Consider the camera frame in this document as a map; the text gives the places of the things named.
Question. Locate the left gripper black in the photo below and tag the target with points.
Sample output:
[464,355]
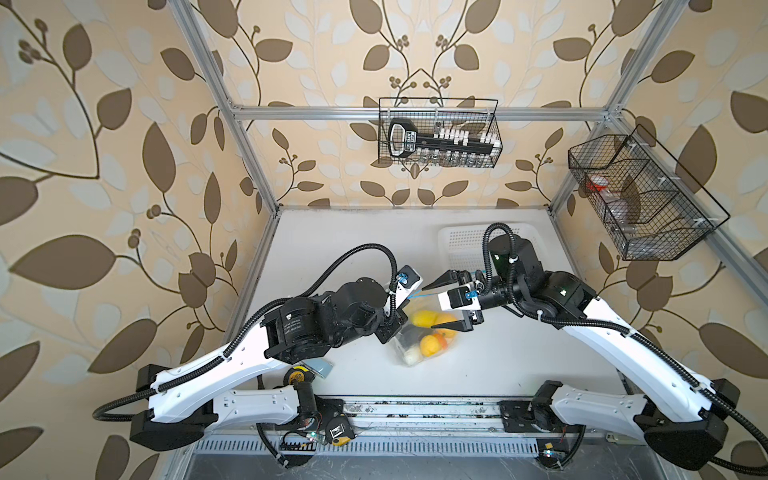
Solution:
[393,327]

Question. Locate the yellow red toy peach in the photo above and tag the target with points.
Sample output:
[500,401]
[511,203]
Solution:
[445,317]

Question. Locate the orange toy tangerine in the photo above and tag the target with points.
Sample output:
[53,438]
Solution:
[442,341]

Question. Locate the small yellow toy fruit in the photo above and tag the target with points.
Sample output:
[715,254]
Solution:
[430,345]

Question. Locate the clear zip bag blue zipper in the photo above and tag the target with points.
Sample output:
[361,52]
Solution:
[409,336]

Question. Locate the beige toy potato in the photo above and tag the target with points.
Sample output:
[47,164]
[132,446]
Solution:
[412,356]

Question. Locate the yellow toy lemon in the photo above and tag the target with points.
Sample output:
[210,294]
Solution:
[424,319]

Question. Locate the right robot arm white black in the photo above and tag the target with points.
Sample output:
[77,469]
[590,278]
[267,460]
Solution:
[678,413]

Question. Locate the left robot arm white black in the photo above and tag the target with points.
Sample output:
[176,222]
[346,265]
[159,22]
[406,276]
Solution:
[173,408]

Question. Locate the grey blue flat plate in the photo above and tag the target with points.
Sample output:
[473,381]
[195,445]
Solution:
[319,367]

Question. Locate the yellow black tape measure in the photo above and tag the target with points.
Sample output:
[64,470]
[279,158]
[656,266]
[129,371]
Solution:
[297,374]

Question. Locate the black socket tool set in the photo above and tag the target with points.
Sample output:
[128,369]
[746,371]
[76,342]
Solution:
[403,139]

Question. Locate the red capped item in basket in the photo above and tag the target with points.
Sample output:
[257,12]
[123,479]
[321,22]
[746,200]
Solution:
[596,183]

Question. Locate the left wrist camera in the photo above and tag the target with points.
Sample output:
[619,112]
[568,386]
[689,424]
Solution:
[408,282]

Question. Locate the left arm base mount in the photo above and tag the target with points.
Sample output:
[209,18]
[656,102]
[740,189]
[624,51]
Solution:
[313,412]

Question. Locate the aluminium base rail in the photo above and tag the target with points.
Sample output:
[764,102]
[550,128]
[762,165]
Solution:
[420,414]

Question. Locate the yellow black device on rail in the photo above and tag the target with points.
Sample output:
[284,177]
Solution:
[339,431]

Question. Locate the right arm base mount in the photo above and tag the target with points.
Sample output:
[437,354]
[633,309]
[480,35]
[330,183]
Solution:
[535,415]

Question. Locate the black wire basket back wall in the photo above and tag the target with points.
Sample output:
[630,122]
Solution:
[427,113]

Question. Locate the black wire basket wall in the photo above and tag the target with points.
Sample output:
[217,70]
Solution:
[655,208]
[427,113]

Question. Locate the black wire basket right wall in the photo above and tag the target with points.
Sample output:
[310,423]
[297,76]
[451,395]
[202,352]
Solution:
[655,208]

